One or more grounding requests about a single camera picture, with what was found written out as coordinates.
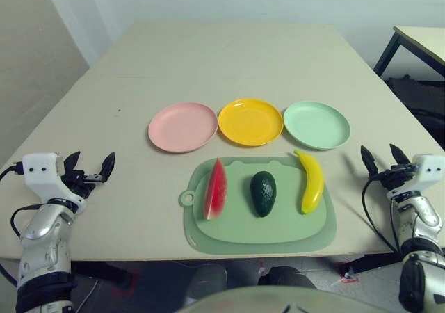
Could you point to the green silicone cutting mat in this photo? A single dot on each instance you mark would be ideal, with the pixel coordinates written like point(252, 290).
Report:
point(278, 236)

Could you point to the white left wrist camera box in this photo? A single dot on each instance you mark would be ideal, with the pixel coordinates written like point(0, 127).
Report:
point(40, 174)

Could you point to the red floor tape mark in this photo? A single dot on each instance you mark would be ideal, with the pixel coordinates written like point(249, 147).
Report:
point(348, 273)

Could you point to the red watermelon slice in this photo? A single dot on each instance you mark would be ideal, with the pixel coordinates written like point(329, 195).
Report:
point(216, 191)

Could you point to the dark robot right leg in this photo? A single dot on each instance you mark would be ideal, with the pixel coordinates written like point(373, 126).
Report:
point(288, 276)

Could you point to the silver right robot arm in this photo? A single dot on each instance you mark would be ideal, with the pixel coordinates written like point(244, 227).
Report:
point(417, 229)

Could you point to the yellow banana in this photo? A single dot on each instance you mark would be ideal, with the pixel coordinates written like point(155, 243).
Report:
point(313, 184)

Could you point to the beige side table black legs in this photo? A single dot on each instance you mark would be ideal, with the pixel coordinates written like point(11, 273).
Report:
point(422, 41)

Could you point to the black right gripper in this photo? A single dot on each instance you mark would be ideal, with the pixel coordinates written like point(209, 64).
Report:
point(394, 179)

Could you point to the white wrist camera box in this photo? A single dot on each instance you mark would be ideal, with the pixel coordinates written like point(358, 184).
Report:
point(40, 174)
point(429, 172)

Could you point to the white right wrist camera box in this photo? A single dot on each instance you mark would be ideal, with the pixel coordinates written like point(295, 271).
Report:
point(429, 172)

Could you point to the mint green round plate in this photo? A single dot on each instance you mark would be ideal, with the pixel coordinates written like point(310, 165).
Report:
point(316, 125)

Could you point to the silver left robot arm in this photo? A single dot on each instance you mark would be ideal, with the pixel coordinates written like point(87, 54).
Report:
point(41, 243)

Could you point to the yellow round plate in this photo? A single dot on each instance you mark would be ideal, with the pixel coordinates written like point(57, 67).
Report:
point(250, 123)

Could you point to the grey-green robot torso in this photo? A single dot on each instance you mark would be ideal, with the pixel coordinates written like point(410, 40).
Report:
point(278, 300)

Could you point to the dark green avocado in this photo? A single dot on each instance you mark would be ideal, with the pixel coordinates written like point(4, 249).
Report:
point(263, 194)

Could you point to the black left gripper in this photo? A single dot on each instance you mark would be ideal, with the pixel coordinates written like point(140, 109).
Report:
point(81, 184)

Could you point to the pink round plate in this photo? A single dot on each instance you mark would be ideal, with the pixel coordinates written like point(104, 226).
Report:
point(182, 127)

